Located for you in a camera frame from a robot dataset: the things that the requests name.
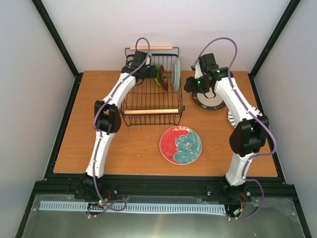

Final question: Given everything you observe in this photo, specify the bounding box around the red and teal flower plate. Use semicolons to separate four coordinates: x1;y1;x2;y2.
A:
159;126;202;165

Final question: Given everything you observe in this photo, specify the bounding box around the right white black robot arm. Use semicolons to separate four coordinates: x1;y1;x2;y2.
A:
184;53;269;198

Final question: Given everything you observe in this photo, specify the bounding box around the green striped rim plate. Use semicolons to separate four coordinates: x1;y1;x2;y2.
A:
227;105;263;128

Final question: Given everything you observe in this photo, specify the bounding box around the black wire dish rack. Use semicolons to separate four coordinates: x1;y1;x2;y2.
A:
120;46;185;126

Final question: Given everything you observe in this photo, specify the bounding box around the right black frame post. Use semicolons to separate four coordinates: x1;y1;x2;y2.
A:
249;0;302;76

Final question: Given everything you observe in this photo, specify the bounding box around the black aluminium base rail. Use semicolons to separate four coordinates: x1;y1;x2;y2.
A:
33;174;298;204

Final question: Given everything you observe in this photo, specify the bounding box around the plain lime green plate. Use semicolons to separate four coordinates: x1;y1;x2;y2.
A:
152;63;162;87

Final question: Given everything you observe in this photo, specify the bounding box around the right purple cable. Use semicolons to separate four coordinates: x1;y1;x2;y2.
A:
192;37;277;221

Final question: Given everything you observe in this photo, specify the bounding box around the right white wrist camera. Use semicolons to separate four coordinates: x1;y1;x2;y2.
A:
191;64;203;80

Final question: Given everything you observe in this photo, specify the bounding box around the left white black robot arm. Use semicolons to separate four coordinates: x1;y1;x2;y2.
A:
83;51;158;200

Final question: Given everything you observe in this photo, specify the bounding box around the dark red flower plate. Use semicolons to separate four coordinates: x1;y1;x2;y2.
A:
159;65;168;91

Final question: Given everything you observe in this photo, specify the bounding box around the light blue slotted cable duct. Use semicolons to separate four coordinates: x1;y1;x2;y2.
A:
39;201;226;216

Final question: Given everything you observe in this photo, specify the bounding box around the mint green flower plate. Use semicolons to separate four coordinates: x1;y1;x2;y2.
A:
171;59;181;92

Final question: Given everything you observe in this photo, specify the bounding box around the black rimmed beige plate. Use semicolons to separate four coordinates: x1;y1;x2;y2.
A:
192;91;226;111

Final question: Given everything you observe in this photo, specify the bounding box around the left black frame post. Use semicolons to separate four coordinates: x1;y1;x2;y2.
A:
31;0;80;77

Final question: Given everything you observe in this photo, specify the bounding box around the black frame post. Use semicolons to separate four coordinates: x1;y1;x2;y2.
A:
31;0;80;77
249;0;302;76

